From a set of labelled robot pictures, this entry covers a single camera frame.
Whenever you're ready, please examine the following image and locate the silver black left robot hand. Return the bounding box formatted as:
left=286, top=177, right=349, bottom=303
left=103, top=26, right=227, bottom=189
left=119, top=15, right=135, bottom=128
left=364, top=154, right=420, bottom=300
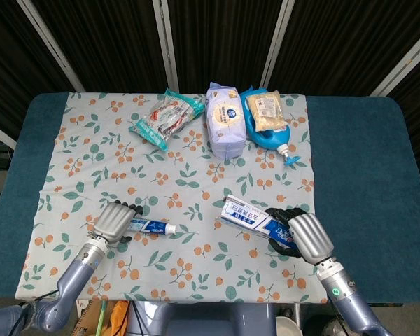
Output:
left=90, top=199, right=144, bottom=245

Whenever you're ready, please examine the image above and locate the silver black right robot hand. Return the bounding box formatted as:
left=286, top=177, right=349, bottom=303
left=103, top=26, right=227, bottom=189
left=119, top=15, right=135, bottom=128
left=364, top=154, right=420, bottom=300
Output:
left=264, top=206, right=335, bottom=265

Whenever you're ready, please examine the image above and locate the blue white toothpaste tube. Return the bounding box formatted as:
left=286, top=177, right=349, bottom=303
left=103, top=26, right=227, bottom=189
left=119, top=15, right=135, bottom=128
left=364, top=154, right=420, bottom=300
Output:
left=127, top=217, right=178, bottom=236

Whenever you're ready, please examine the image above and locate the blue white toothpaste box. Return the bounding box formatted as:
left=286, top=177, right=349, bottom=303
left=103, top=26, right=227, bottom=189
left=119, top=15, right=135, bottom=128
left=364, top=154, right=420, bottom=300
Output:
left=215, top=195, right=297, bottom=246

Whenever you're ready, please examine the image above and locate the floral orange fruit tablecloth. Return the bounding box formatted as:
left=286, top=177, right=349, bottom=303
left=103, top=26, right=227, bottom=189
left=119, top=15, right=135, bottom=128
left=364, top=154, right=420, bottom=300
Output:
left=15, top=91, right=328, bottom=304

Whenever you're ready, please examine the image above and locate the orange cloth bundle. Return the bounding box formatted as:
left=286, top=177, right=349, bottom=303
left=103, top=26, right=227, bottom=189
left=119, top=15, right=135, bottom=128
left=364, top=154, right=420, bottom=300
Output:
left=110, top=300, right=130, bottom=336

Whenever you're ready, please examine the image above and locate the teal blue table cover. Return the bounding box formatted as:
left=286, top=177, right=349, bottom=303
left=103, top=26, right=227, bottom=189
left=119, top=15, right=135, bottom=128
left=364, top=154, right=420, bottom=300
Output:
left=0, top=92, right=420, bottom=305

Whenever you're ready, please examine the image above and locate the green stick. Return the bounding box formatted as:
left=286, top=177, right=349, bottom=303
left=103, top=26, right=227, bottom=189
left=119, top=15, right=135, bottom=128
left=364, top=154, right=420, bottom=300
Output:
left=96, top=300, right=108, bottom=336

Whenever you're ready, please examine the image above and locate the blue pump detergent bottle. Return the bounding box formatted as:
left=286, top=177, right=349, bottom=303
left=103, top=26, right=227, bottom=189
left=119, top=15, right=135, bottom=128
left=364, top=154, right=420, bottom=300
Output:
left=239, top=87, right=307, bottom=168

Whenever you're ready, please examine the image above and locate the teal clear snack bag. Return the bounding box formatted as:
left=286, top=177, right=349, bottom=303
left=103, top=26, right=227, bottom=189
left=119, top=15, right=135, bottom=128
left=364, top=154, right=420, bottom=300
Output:
left=128, top=87, right=207, bottom=152

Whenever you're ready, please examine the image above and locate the clear beige snack packet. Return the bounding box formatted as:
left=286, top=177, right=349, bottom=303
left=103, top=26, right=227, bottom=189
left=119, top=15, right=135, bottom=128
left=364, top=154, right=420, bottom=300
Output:
left=247, top=90, right=288, bottom=133

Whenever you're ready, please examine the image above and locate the blue-grey robot torso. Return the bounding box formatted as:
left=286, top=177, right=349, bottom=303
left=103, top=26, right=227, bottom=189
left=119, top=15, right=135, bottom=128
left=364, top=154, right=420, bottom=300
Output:
left=125, top=301, right=277, bottom=336

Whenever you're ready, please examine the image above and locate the lavender paper-wrapped package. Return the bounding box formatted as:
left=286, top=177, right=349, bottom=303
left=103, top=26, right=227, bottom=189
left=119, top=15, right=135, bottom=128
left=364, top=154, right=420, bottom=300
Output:
left=205, top=82, right=248, bottom=160

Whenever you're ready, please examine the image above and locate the white screen frame post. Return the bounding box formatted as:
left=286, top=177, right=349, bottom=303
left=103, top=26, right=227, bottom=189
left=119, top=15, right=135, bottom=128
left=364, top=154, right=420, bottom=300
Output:
left=0, top=118, right=18, bottom=150
left=370, top=20, right=420, bottom=97
left=260, top=0, right=295, bottom=92
left=17, top=0, right=85, bottom=92
left=152, top=0, right=180, bottom=94

